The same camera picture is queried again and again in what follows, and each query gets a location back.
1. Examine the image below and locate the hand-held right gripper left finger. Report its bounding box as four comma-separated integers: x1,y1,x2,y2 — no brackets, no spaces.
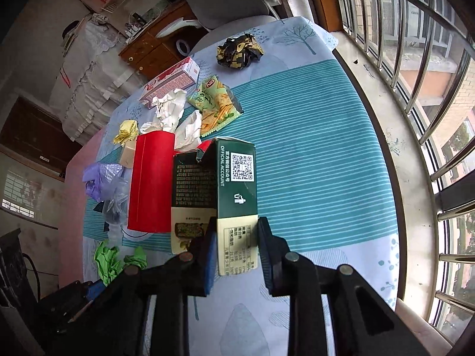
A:
42,216,218,356

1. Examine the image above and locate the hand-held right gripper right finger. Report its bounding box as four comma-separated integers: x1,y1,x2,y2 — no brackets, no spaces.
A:
257,216,439,356

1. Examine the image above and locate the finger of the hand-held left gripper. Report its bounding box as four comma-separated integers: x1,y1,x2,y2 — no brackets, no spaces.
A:
65,279,110,323

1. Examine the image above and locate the dark green carton box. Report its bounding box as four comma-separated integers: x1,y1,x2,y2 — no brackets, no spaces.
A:
171,137,258,277

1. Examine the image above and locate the clear plastic bag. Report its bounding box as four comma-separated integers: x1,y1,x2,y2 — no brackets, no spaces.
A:
99,178,130,228

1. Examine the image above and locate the green crumpled paper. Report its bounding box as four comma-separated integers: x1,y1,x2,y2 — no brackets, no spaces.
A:
94,239,148,286

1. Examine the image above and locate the dark furniture piece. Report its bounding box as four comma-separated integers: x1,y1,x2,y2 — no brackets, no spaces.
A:
0,228,39,308

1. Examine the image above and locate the red box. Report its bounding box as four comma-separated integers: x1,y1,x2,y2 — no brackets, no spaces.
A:
127,131,176,233

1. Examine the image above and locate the pink cloth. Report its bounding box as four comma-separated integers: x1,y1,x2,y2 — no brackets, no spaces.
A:
59,128,112,286

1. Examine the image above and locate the purple plastic bag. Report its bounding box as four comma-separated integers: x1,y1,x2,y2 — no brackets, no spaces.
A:
82,162,125,203

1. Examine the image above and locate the white crumpled tissue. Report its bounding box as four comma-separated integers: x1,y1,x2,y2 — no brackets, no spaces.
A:
140,89,188,134
174,110,203,151

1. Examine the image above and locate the teal tree print tablecloth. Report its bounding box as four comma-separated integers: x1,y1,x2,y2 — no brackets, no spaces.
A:
80,17,399,356

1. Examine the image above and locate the small beige box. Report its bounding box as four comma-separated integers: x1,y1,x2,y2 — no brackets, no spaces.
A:
119,140,137,168

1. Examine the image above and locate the yellow crumpled wrapper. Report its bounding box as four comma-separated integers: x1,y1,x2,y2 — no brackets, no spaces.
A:
113,120,140,145

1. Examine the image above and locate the beige seat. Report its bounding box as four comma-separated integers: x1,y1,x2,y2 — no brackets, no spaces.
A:
393,297,448,356

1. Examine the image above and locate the green snack packet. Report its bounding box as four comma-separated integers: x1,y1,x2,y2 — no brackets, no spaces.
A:
186,75,244,137

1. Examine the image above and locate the pink milk carton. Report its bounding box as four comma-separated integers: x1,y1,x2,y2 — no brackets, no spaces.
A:
139,57,200,109

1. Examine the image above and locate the white lace cloth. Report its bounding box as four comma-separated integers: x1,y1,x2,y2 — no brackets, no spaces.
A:
59,13,145,143

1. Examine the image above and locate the metal window grille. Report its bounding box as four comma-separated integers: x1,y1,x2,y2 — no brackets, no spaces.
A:
330,0,475,342

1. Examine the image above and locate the black gold crumpled wrapper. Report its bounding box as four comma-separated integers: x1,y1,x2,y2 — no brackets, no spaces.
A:
216,33,265,70

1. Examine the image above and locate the wooden drawer cabinet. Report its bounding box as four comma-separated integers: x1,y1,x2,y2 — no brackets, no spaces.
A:
119,0,197,80

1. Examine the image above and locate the grey office chair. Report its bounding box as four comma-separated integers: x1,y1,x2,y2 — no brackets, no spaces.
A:
156,0,286,53

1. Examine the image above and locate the wooden window frame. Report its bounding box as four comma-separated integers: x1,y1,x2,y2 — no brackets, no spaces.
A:
300,0,343,32

